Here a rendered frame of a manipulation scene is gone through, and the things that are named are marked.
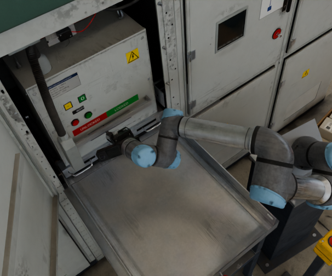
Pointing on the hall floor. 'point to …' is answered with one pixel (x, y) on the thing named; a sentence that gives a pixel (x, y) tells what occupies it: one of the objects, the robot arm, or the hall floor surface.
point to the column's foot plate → (265, 265)
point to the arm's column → (287, 224)
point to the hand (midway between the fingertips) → (107, 137)
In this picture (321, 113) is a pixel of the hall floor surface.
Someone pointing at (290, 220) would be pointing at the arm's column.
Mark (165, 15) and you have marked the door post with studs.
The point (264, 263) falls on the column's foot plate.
